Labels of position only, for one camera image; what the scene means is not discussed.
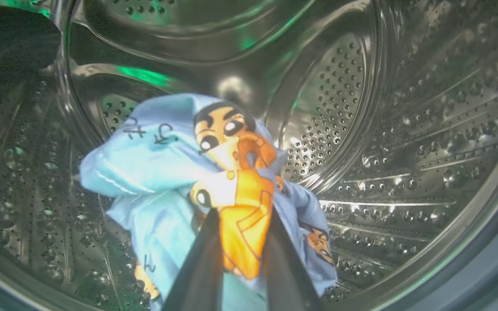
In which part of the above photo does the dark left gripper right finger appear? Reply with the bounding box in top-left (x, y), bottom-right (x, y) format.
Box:
top-left (262, 207), bottom-right (324, 311)

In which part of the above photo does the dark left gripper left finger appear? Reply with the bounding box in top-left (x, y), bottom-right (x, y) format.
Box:
top-left (161, 207), bottom-right (225, 311)

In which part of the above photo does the blue cartoon print garment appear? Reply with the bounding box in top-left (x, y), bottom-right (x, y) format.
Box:
top-left (78, 93), bottom-right (338, 311)

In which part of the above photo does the blue orange crumpled cloth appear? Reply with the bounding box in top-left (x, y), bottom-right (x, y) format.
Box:
top-left (0, 0), bottom-right (498, 311)

